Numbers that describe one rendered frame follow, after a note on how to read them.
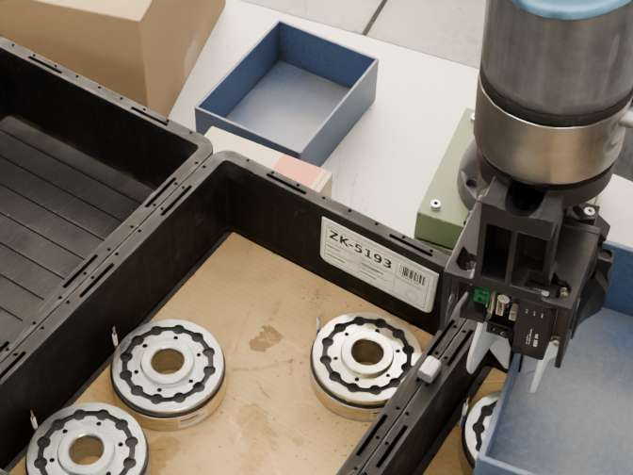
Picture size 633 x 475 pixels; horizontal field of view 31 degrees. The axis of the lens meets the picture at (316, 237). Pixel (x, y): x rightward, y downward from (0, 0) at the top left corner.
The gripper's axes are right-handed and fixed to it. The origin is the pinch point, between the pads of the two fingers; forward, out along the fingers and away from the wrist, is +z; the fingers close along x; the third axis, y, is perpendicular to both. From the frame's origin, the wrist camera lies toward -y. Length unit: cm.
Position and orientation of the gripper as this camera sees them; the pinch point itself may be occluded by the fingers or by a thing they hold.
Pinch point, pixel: (520, 347)
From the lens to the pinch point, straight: 76.9
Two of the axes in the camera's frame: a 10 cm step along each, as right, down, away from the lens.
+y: -4.0, 6.8, -6.1
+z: 0.3, 6.7, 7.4
